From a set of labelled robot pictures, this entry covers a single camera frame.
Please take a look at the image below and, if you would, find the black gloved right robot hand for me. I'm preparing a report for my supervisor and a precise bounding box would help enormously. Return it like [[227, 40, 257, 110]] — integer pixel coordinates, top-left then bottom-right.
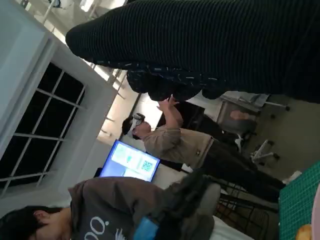
[[65, 0, 320, 105]]

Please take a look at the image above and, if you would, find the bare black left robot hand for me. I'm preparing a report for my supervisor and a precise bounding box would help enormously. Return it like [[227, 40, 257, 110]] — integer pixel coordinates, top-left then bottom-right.
[[133, 171, 216, 240]]

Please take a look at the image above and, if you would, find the round toy bread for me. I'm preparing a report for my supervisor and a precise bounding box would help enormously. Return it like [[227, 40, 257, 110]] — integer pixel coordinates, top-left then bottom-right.
[[294, 224, 313, 240]]

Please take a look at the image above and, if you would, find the pink bowl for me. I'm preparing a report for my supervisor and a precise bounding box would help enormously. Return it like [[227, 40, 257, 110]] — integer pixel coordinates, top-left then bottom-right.
[[311, 183, 320, 226]]

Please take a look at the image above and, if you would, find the person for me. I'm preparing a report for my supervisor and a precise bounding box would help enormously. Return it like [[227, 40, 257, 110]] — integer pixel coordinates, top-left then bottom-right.
[[0, 176, 253, 240], [121, 96, 287, 203]]

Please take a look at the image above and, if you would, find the lit computer monitor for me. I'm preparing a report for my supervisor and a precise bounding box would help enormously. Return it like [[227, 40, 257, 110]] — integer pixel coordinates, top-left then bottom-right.
[[99, 139, 161, 183]]

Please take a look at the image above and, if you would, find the large black screen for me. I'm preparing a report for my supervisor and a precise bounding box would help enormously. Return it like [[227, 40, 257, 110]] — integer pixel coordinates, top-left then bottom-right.
[[159, 101, 223, 141]]

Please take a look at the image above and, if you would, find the black metal stand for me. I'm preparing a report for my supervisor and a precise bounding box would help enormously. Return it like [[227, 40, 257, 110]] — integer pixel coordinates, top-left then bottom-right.
[[214, 174, 280, 226]]

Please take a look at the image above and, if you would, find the white VR headset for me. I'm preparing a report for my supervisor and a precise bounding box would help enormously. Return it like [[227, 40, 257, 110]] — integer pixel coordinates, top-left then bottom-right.
[[129, 112, 146, 131]]

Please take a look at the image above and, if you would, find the grey office chair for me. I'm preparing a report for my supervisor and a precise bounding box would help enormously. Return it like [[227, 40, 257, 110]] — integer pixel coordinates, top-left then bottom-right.
[[217, 93, 291, 141], [234, 134, 281, 166]]

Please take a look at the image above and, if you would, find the green cutting mat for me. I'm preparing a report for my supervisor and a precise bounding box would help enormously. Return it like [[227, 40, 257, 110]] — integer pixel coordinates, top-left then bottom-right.
[[278, 159, 320, 240]]

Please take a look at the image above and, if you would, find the dark gridded window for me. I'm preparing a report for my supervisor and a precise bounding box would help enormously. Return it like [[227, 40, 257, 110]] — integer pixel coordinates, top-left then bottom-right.
[[0, 62, 87, 198]]

